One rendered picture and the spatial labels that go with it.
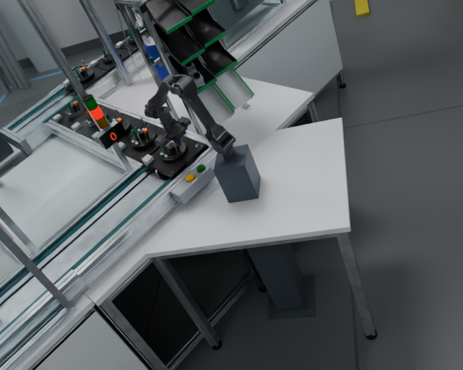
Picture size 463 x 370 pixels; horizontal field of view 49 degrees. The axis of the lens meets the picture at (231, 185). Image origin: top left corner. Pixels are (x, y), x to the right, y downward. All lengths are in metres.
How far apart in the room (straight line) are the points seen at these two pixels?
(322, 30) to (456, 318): 2.21
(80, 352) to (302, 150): 1.31
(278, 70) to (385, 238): 1.37
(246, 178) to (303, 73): 1.81
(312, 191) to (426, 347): 0.97
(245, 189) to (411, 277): 1.12
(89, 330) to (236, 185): 0.87
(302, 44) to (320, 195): 1.82
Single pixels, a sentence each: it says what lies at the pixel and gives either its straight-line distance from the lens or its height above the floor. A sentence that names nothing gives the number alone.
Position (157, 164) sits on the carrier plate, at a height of 0.97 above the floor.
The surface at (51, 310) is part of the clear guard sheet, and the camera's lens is 2.22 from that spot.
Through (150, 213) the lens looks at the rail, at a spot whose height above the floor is 0.94.
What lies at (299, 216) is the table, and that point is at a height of 0.86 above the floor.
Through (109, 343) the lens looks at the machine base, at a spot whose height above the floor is 0.60.
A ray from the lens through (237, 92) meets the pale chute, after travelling 2.62.
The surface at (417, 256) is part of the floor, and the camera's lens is 2.98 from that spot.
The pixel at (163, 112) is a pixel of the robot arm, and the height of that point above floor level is 1.26.
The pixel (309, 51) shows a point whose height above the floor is 0.52.
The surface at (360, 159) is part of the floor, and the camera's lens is 3.58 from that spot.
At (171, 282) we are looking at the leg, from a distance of 2.45.
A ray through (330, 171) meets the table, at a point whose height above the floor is 0.86.
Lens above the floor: 2.36
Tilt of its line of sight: 39 degrees down
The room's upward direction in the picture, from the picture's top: 24 degrees counter-clockwise
